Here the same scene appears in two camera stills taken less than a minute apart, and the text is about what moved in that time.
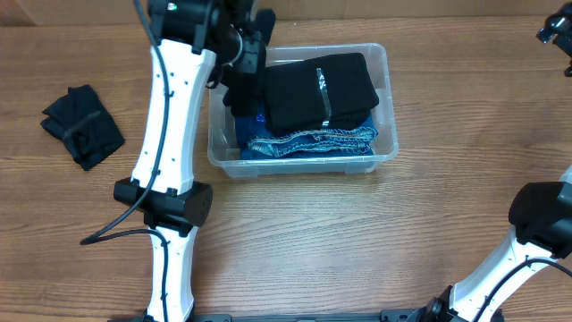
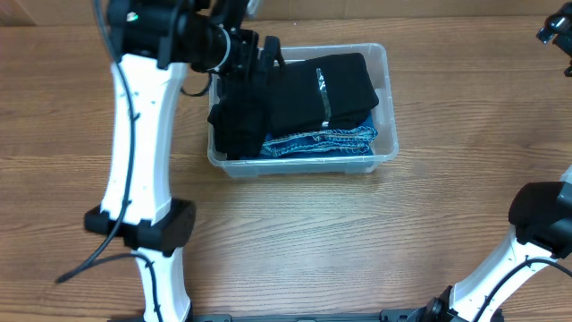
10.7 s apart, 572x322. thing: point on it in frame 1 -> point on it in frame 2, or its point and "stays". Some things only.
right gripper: [561, 32] stays
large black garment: [328, 92] stays
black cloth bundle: [84, 122] -> [239, 116]
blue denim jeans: [323, 142] stays
